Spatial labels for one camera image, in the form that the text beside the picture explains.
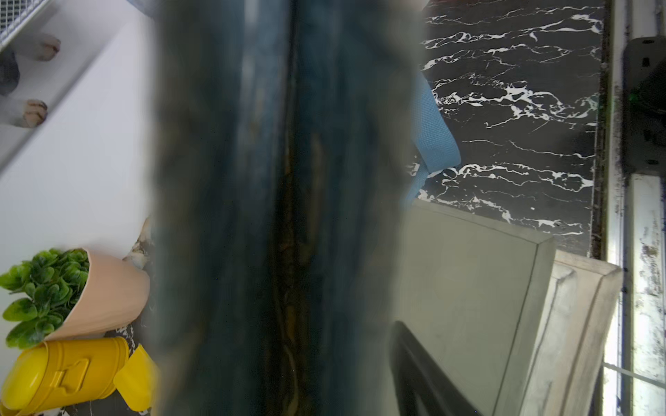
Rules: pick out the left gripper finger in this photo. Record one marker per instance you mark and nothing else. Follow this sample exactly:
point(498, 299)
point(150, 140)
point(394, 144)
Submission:
point(421, 386)

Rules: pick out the grey-green canvas bag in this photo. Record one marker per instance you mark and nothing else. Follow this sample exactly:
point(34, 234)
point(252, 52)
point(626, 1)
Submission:
point(472, 290)

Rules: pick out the cream bag with blue handles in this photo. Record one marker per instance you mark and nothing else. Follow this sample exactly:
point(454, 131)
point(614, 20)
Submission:
point(283, 132)

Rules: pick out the white bag with yellow handles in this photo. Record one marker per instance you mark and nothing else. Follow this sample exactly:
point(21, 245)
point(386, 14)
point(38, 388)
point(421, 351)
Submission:
point(551, 337)

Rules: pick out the cream canvas bag with print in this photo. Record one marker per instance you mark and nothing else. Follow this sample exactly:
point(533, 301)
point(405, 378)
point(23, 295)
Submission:
point(598, 285)

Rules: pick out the yellow plastic toy shovel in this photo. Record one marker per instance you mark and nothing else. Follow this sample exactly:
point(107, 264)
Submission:
point(137, 381)

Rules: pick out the yellow toy bucket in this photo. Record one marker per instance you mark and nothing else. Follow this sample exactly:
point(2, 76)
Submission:
point(58, 374)

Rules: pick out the pink pot green plant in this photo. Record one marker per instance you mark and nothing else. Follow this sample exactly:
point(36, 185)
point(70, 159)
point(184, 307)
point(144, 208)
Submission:
point(66, 294)

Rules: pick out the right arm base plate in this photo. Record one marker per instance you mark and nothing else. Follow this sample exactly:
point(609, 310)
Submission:
point(644, 106)

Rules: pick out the white wire mesh basket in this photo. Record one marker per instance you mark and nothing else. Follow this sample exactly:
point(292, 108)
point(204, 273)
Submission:
point(15, 15)

